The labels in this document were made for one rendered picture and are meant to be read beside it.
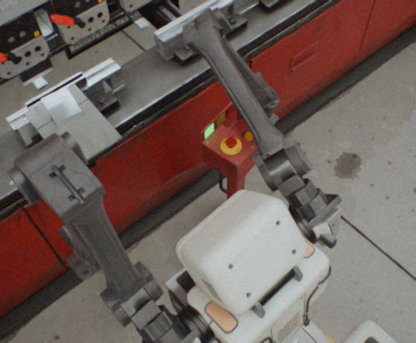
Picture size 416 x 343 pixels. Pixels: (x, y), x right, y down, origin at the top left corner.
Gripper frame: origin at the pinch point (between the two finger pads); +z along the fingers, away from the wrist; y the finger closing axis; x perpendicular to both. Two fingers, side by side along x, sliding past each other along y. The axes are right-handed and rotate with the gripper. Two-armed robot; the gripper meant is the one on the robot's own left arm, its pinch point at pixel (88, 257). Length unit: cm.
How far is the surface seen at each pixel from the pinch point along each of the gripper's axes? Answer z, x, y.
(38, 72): 13, -51, -22
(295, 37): 38, -16, -117
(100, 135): 12.7, -25.9, -25.0
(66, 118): 15.7, -35.9, -20.8
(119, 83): 30, -39, -45
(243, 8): 29, -36, -100
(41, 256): 69, -10, 8
